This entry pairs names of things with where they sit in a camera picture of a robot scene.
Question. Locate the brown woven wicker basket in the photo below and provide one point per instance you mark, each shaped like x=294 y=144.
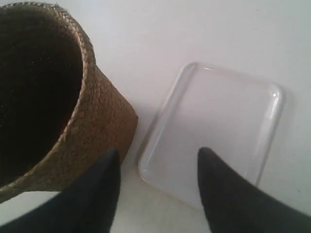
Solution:
x=58 y=111

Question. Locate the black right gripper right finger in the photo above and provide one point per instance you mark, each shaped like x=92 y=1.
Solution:
x=233 y=205

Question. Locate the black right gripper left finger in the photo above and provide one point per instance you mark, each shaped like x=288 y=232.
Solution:
x=87 y=206

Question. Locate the white rectangular plastic tray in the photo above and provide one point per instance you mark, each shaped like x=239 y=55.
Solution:
x=234 y=114

